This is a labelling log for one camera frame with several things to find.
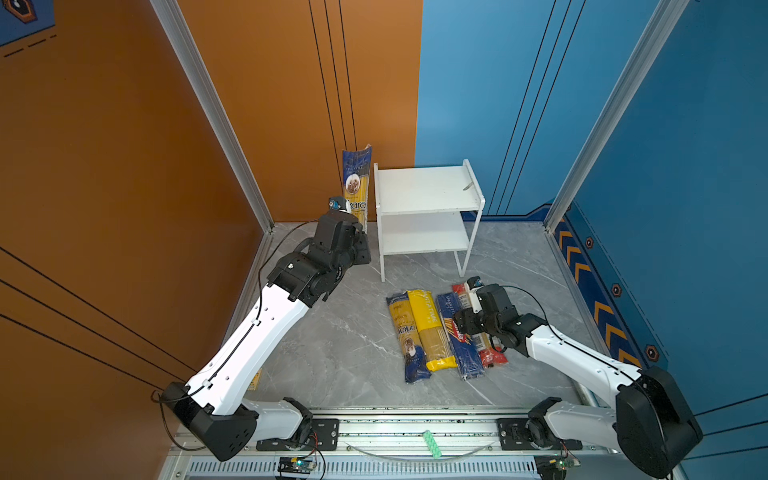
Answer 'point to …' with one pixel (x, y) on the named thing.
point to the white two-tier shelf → (427, 210)
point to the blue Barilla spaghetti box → (465, 348)
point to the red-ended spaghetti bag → (489, 355)
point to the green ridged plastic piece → (432, 445)
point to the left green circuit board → (295, 465)
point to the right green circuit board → (554, 467)
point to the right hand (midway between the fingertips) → (463, 313)
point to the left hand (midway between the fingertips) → (361, 234)
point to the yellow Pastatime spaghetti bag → (431, 331)
